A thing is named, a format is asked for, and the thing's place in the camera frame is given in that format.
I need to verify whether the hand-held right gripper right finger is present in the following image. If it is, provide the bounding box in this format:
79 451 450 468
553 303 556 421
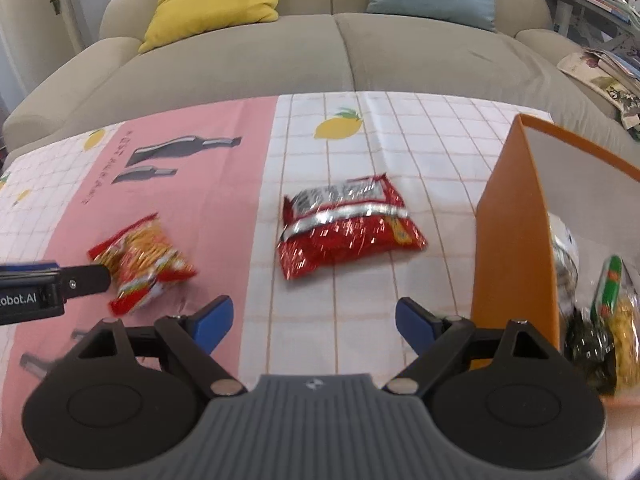
382 297 566 396

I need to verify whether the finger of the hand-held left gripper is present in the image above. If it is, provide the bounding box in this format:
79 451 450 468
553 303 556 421
58 262 114 303

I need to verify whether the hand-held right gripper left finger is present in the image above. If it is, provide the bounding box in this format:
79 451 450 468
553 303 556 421
75 295 248 397

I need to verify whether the red stick snack bag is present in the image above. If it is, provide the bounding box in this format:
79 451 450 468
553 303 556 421
87 212 199 317

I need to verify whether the red foil snack bag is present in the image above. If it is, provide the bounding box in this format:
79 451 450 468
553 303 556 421
277 172 429 282

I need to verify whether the orange cardboard box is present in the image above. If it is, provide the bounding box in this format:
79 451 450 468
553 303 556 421
470 114 640 441

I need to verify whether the black snack packet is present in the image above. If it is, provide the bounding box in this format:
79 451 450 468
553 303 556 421
565 307 619 394

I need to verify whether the green sausage stick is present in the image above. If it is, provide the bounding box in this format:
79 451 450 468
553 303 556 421
590 255 624 322

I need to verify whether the yellow snack packet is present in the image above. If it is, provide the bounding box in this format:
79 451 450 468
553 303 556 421
607 294 640 392

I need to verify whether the pink and white printed tablecloth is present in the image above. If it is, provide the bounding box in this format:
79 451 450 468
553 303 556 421
0 91 556 461

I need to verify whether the white door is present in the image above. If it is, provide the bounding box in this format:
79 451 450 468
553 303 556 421
0 0 103 126

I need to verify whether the beige sofa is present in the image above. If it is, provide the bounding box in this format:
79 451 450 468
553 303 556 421
2 0 640 161

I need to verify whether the yellow cushion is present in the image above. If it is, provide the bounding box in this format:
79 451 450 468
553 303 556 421
137 0 281 56

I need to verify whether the pile of magazines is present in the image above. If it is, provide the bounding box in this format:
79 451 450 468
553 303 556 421
556 47 640 142

